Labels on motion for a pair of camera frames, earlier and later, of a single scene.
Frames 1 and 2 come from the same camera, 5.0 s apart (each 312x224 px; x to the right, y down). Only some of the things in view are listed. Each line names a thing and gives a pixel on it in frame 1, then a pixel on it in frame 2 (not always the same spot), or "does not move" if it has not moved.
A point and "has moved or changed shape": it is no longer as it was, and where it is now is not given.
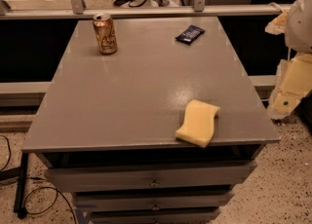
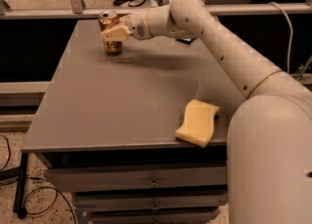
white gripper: x=299 y=26 to x=136 y=25
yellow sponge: x=197 y=127 does not move
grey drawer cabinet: x=106 y=126 does not move
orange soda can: x=105 y=33 has moved or changed shape
